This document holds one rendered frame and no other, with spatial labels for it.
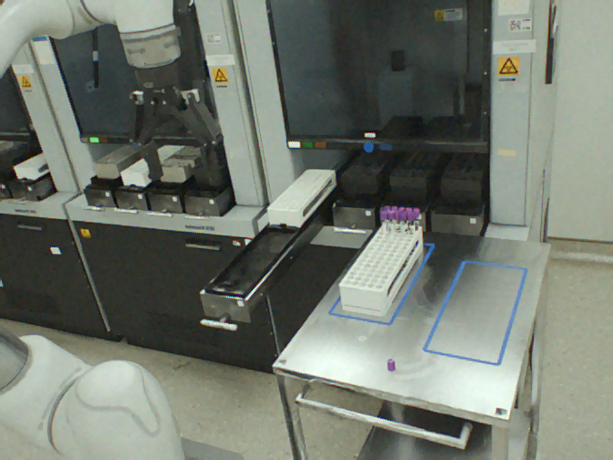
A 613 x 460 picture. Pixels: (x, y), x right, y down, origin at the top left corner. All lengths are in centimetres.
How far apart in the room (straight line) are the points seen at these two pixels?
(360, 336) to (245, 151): 93
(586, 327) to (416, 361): 156
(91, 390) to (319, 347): 45
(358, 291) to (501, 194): 64
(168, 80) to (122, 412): 54
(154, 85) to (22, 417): 60
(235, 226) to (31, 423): 108
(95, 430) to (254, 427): 129
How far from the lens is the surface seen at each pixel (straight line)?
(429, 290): 136
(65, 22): 110
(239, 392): 242
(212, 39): 192
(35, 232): 272
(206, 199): 203
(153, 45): 103
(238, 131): 197
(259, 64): 185
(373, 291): 126
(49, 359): 114
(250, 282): 150
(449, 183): 175
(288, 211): 169
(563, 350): 253
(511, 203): 176
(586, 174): 292
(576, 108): 282
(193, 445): 127
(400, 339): 122
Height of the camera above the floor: 158
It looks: 27 degrees down
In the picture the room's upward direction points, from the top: 9 degrees counter-clockwise
